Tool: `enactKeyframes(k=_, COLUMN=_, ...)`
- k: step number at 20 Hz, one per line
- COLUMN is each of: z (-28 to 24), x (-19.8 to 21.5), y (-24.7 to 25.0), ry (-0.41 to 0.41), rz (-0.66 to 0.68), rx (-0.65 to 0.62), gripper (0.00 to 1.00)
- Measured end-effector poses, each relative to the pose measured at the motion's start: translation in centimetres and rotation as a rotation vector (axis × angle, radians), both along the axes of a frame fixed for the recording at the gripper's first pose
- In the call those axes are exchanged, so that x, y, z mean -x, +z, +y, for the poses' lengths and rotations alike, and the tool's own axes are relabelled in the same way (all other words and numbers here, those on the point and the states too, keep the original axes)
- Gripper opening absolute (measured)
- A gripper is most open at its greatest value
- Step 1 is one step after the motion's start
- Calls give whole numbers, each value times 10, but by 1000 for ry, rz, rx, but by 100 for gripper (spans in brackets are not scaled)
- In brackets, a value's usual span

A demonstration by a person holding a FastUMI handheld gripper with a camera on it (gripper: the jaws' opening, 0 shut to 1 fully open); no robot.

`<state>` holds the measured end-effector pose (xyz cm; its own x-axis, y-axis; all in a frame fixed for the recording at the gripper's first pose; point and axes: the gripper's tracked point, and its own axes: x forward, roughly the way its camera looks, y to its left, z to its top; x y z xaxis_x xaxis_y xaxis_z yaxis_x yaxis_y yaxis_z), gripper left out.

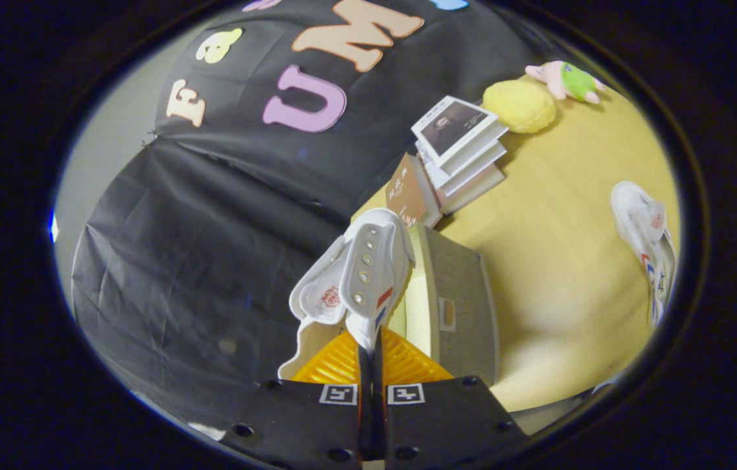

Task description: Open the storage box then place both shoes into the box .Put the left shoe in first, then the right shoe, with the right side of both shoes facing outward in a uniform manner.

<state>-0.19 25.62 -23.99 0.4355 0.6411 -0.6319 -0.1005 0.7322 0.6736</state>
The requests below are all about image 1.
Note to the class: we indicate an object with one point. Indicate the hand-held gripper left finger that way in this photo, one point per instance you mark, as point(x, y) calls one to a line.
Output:
point(303, 424)

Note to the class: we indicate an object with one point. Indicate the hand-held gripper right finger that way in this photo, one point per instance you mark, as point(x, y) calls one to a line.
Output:
point(446, 418)

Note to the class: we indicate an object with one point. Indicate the grey fabric storage box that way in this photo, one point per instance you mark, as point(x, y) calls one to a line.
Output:
point(466, 294)

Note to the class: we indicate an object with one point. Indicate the white canvas shoe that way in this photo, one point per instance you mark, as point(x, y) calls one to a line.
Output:
point(368, 274)
point(642, 228)

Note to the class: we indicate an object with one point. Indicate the black backdrop cloth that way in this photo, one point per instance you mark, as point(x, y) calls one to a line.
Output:
point(179, 261)

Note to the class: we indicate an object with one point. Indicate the brown book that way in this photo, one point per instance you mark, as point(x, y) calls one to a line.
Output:
point(406, 192)

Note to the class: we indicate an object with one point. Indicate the white book with portrait cover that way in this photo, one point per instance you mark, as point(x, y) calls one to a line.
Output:
point(453, 127)

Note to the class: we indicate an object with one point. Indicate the yellow round plush toy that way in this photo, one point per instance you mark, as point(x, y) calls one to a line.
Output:
point(519, 108)

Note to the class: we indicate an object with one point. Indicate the pink and green plush toy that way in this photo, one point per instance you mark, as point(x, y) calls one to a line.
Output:
point(570, 79)

